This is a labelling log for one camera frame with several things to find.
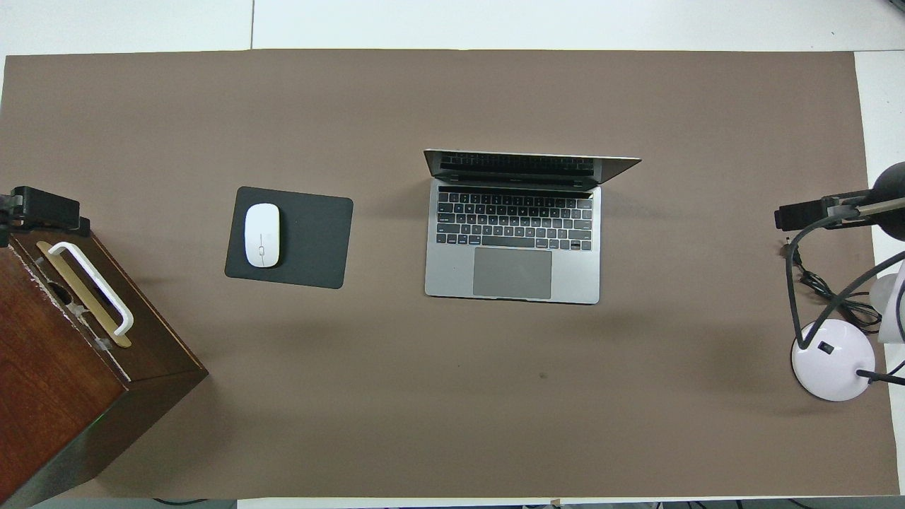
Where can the black mouse pad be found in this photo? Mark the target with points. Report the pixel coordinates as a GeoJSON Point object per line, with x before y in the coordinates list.
{"type": "Point", "coordinates": [314, 240]}

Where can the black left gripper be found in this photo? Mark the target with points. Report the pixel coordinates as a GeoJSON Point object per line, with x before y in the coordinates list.
{"type": "Point", "coordinates": [4, 219]}

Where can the white round lamp base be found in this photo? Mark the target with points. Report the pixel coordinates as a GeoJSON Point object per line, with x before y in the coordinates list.
{"type": "Point", "coordinates": [834, 364]}

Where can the silver grey laptop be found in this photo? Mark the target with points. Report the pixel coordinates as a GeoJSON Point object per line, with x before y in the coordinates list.
{"type": "Point", "coordinates": [452, 276]}

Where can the dark wooden box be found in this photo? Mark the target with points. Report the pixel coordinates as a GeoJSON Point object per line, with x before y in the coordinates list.
{"type": "Point", "coordinates": [49, 382]}

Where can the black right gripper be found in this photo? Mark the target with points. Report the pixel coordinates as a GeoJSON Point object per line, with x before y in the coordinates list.
{"type": "Point", "coordinates": [892, 184]}

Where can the white computer mouse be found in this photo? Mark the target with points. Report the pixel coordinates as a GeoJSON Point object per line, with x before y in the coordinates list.
{"type": "Point", "coordinates": [262, 233]}

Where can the white rounded object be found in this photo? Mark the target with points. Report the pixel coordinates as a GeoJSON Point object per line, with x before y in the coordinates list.
{"type": "Point", "coordinates": [887, 293]}

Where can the brown table mat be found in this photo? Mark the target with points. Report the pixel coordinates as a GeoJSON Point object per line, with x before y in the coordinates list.
{"type": "Point", "coordinates": [452, 396]}

